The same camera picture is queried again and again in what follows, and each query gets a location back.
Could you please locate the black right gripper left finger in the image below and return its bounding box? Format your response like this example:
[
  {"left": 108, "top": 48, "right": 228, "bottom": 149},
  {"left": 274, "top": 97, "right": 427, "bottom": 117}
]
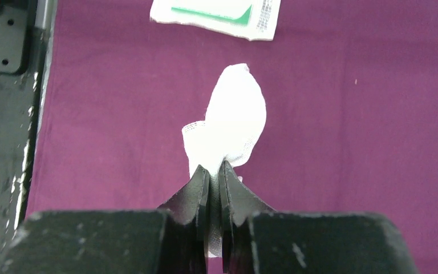
[{"left": 0, "top": 166, "right": 210, "bottom": 273}]

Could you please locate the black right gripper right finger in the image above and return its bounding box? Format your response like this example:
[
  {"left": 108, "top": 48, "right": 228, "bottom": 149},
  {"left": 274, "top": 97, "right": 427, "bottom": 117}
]
[{"left": 218, "top": 162, "right": 419, "bottom": 273}]

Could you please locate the white gauze wad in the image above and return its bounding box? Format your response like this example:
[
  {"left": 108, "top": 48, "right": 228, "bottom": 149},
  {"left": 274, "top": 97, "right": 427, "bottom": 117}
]
[{"left": 181, "top": 63, "right": 266, "bottom": 257}]

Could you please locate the purple cloth wrap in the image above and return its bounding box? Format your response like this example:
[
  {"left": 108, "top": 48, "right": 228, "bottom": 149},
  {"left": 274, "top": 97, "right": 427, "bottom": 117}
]
[{"left": 27, "top": 1, "right": 438, "bottom": 273}]

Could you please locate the suture packet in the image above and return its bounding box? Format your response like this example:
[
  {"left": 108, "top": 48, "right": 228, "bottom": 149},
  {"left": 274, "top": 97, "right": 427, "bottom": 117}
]
[{"left": 150, "top": 0, "right": 281, "bottom": 41}]

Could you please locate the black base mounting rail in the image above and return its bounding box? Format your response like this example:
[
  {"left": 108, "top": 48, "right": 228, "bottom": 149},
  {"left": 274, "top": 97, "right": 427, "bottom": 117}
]
[{"left": 0, "top": 1, "right": 57, "bottom": 267}]

